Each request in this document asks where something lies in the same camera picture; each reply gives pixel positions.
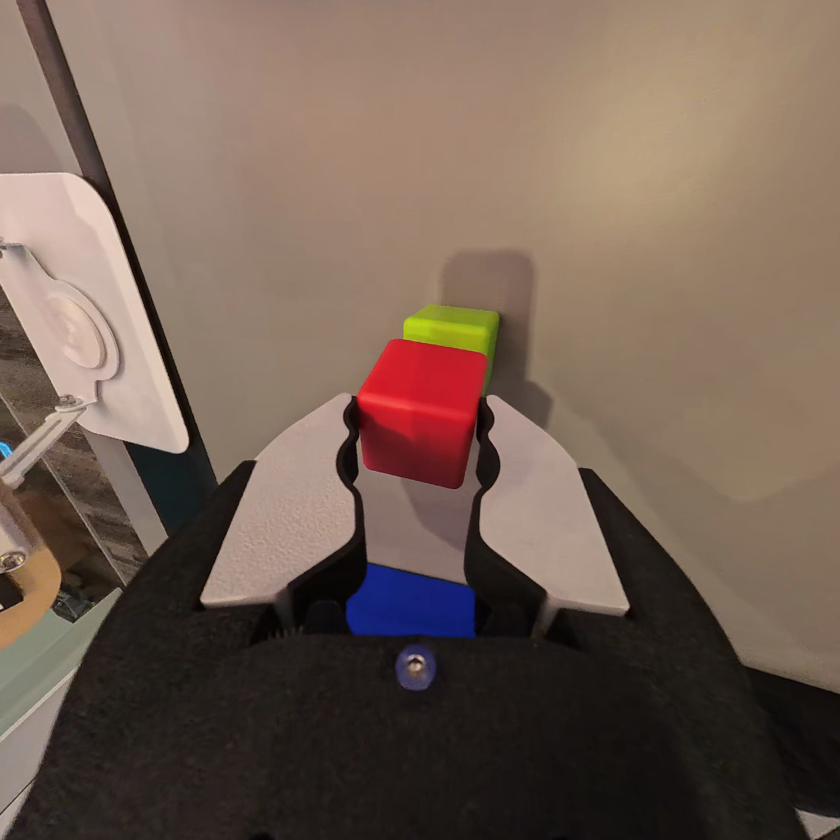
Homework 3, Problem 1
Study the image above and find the white sign stand base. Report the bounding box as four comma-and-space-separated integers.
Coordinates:
0, 174, 193, 455

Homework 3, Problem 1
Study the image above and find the blue plastic bin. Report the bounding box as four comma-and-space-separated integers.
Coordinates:
344, 565, 477, 640

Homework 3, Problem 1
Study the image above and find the green magnetic cube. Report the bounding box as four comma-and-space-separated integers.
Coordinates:
402, 304, 504, 395

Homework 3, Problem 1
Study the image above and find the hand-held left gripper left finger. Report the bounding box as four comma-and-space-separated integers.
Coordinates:
200, 392, 368, 631

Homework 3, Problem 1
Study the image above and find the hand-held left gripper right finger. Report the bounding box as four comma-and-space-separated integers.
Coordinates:
466, 394, 632, 634

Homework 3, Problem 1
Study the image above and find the red magnetic cube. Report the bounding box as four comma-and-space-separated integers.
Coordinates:
356, 339, 489, 490

